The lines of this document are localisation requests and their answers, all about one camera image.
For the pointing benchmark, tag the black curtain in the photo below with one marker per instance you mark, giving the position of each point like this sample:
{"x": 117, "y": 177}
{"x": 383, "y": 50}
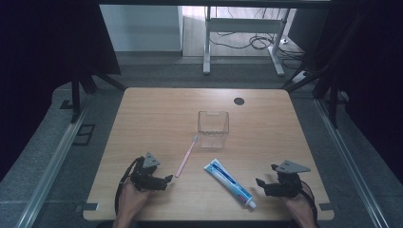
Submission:
{"x": 374, "y": 79}
{"x": 47, "y": 63}

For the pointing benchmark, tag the black metal stand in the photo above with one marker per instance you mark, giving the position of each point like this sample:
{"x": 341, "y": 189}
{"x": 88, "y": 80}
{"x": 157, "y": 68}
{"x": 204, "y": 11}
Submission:
{"x": 332, "y": 101}
{"x": 76, "y": 95}

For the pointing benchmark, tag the white wall panel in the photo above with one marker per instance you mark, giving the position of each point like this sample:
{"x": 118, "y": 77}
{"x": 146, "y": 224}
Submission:
{"x": 141, "y": 28}

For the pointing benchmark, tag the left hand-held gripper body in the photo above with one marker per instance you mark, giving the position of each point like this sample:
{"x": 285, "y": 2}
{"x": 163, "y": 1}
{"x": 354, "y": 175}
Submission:
{"x": 144, "y": 179}

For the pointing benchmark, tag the black round table grommet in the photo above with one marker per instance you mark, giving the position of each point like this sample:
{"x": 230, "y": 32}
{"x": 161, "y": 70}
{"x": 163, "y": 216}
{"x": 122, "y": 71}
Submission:
{"x": 239, "y": 101}

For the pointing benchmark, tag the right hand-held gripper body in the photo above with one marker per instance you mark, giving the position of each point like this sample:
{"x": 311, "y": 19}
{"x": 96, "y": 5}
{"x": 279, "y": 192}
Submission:
{"x": 286, "y": 183}

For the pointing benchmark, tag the clear plastic cup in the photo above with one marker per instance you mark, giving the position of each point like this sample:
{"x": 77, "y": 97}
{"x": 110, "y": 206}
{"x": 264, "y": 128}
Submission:
{"x": 213, "y": 129}

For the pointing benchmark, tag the white desk frame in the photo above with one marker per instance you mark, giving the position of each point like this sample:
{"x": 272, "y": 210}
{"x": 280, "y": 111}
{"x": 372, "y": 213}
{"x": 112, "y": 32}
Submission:
{"x": 244, "y": 25}

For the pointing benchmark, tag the grey table bracket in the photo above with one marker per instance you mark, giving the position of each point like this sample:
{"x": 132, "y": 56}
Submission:
{"x": 87, "y": 207}

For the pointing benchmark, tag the person's left hand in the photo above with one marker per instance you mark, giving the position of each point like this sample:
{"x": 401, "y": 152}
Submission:
{"x": 131, "y": 199}

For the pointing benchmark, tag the white and blue toothpaste tube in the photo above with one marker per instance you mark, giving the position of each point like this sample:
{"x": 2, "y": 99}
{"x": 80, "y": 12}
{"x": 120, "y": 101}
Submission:
{"x": 228, "y": 183}

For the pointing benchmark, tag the person's right hand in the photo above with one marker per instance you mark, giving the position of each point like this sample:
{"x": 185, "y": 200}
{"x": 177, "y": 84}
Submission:
{"x": 299, "y": 207}

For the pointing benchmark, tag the pink toothbrush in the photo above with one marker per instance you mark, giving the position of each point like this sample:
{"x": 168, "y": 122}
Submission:
{"x": 186, "y": 156}

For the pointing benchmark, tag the aluminium floor rail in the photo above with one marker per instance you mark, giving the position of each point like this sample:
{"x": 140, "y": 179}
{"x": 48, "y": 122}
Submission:
{"x": 53, "y": 161}
{"x": 348, "y": 164}

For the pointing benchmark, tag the white power strip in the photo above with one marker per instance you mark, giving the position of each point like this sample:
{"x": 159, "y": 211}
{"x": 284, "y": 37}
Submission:
{"x": 300, "y": 76}

